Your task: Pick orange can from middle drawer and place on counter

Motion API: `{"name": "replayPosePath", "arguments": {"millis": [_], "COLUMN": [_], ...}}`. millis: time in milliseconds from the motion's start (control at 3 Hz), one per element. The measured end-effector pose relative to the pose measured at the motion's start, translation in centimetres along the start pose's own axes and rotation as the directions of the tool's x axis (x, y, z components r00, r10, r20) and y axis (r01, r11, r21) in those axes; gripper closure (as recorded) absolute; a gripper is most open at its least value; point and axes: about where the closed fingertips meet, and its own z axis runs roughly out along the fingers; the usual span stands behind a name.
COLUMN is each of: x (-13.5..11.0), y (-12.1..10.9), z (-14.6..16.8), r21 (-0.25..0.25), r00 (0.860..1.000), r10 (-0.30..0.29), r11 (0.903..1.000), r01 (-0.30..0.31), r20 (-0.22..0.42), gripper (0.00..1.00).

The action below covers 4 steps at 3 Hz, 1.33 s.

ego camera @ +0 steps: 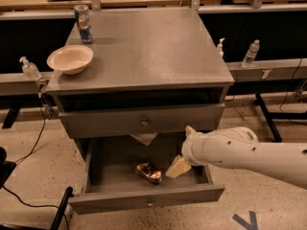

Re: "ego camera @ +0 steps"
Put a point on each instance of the blue silver energy can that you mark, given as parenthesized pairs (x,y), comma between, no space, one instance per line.
(82,19)

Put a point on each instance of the white paper bowl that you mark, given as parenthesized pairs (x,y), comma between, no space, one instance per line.
(71,59)

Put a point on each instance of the black chair base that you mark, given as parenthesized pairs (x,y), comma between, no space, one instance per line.
(6,169)

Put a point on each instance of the grey metal rail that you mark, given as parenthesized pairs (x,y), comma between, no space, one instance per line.
(262,76)

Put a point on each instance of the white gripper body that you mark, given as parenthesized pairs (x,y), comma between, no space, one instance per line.
(190,148)

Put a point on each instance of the clear water bottle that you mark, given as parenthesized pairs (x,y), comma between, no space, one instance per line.
(251,53)

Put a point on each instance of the open lower grey drawer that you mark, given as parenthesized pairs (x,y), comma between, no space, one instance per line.
(111,183)

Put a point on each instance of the upper grey drawer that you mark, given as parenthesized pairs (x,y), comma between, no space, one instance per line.
(117,122)

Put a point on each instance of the grey drawer cabinet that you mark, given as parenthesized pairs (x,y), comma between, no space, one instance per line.
(144,58)

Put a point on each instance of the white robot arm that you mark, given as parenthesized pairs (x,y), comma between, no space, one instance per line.
(239,148)

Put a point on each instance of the right small pump bottle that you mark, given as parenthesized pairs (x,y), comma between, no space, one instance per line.
(220,47)

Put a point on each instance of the left hand sanitizer bottle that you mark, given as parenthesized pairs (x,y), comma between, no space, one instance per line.
(30,70)

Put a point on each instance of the white paper under drawer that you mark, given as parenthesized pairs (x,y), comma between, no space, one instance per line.
(145,138)

